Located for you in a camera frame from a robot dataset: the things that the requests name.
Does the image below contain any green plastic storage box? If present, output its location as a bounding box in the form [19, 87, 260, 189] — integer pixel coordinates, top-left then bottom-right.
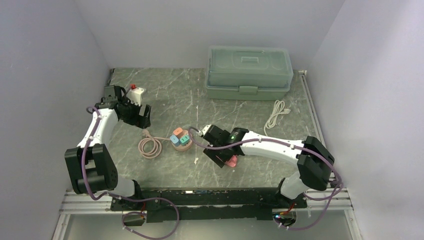
[205, 45, 294, 101]

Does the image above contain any teal charger cube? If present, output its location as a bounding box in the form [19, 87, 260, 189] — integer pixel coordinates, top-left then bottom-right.
[179, 133, 192, 146]

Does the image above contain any pink cable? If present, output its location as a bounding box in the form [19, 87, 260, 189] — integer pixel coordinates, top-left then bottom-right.
[138, 129, 173, 160]

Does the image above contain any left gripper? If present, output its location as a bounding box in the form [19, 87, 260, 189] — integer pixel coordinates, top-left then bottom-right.
[120, 96, 151, 129]

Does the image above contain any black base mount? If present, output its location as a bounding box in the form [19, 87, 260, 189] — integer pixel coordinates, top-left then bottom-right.
[110, 187, 308, 223]

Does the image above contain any orange charger cube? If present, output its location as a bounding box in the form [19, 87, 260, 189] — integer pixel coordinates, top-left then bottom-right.
[173, 127, 185, 139]

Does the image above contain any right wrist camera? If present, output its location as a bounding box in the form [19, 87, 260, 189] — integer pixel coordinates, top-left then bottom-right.
[197, 124, 212, 136]

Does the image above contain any aluminium rail frame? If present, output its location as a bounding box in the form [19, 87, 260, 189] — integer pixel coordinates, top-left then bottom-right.
[64, 85, 361, 240]

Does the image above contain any round pink socket hub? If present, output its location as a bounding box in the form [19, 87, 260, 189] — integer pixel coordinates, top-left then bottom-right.
[171, 140, 193, 152]

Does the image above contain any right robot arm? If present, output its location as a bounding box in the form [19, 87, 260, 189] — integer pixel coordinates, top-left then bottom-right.
[198, 124, 335, 208]

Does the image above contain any pink plug adapter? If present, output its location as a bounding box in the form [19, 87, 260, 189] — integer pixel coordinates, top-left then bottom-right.
[225, 155, 238, 168]

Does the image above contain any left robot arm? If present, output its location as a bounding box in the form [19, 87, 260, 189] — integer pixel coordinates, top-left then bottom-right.
[64, 84, 151, 210]

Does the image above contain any white power strip cable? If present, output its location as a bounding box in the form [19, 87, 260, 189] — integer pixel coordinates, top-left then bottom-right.
[263, 99, 292, 137]

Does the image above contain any blue charger cube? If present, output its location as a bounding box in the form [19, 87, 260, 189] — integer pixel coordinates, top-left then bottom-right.
[169, 134, 181, 147]

